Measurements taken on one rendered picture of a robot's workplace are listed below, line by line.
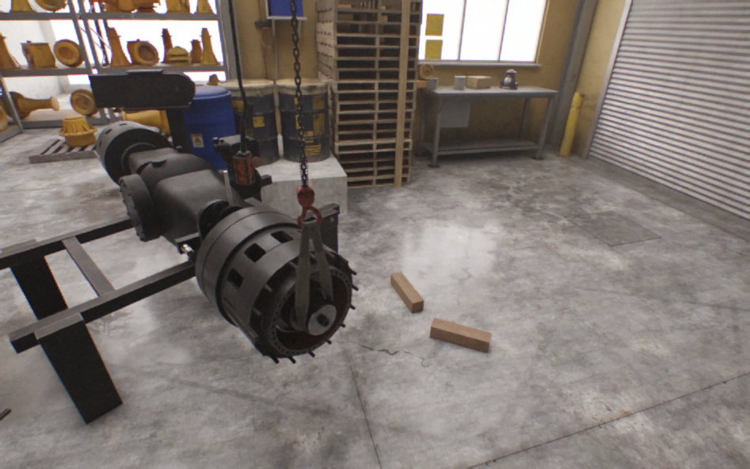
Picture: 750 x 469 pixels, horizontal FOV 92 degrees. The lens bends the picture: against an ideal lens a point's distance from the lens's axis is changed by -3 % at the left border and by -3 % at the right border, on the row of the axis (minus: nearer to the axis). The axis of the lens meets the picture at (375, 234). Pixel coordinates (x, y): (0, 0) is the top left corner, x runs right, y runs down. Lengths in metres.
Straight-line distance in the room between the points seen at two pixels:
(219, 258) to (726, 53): 5.94
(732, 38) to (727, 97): 0.66
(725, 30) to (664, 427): 4.82
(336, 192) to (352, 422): 2.65
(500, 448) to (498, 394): 0.34
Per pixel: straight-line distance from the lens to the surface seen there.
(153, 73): 3.83
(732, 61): 6.27
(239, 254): 1.65
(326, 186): 4.20
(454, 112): 5.99
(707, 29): 6.49
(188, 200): 2.27
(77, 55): 9.76
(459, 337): 2.69
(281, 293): 1.47
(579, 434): 2.54
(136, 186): 2.64
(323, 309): 1.54
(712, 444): 2.91
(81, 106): 10.03
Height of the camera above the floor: 1.90
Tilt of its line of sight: 29 degrees down
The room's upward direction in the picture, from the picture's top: 2 degrees clockwise
